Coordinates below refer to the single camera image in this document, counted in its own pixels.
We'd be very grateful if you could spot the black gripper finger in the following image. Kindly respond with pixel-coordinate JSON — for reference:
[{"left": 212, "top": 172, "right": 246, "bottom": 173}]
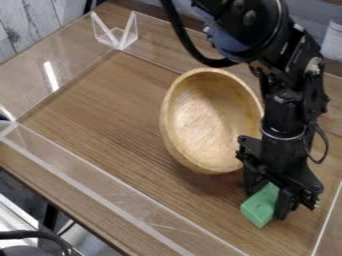
[
  {"left": 274, "top": 188, "right": 299, "bottom": 220},
  {"left": 243, "top": 165, "right": 267, "bottom": 196}
]

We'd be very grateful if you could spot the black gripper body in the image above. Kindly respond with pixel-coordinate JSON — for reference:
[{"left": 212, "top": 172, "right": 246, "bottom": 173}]
[{"left": 235, "top": 131, "right": 324, "bottom": 210}]

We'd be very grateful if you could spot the green rectangular block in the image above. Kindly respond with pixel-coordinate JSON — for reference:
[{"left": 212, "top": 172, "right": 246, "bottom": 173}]
[{"left": 240, "top": 183, "right": 279, "bottom": 228}]

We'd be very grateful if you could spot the brown wooden bowl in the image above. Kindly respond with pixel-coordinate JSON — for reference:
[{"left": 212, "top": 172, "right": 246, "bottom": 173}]
[{"left": 159, "top": 68, "right": 263, "bottom": 175}]

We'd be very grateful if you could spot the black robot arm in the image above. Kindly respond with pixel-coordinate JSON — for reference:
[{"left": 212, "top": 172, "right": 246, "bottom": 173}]
[{"left": 159, "top": 0, "right": 330, "bottom": 219}]

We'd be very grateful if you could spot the clear acrylic front barrier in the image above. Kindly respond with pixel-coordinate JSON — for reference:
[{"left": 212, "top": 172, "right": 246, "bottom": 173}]
[{"left": 0, "top": 109, "right": 250, "bottom": 256}]

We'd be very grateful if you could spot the black table leg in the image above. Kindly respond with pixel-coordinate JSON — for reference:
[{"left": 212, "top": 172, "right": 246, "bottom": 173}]
[{"left": 42, "top": 204, "right": 59, "bottom": 230}]

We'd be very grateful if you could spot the clear acrylic corner bracket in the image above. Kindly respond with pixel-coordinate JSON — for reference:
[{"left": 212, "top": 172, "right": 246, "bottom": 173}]
[{"left": 91, "top": 11, "right": 139, "bottom": 51}]

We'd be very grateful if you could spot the black cable loop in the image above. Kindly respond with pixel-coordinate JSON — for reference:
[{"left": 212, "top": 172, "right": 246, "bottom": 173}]
[{"left": 0, "top": 229, "right": 75, "bottom": 256}]

